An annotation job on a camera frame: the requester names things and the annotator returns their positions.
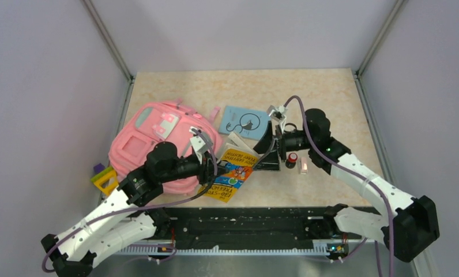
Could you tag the yellow triangle ruler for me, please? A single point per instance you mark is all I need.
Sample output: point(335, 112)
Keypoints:
point(106, 181)

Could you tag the pink eraser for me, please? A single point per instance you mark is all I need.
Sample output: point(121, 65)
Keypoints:
point(303, 167)

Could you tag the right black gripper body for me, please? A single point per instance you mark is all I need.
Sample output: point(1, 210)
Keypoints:
point(287, 141)

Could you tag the pink student backpack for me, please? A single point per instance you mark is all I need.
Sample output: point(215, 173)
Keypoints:
point(154, 123)

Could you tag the light blue book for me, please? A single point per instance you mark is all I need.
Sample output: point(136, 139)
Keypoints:
point(248, 123)

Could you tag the yellow storey treehouse book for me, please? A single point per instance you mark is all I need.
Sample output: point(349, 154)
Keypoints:
point(238, 160)

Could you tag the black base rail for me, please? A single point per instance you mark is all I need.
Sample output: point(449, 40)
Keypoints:
point(259, 228)

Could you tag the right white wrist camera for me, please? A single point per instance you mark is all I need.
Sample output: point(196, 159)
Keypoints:
point(278, 113)

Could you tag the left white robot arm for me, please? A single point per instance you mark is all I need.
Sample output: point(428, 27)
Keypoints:
point(124, 216)

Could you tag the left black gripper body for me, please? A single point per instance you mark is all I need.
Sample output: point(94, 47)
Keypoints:
point(188, 166)

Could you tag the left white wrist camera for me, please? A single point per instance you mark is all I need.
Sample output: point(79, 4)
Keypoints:
point(200, 143)

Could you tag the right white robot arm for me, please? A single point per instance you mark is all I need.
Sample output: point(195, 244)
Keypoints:
point(405, 224)

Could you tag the purple block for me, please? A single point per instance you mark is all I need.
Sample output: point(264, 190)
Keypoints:
point(98, 168)

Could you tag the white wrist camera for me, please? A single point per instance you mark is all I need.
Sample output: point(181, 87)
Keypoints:
point(200, 143)
point(278, 113)

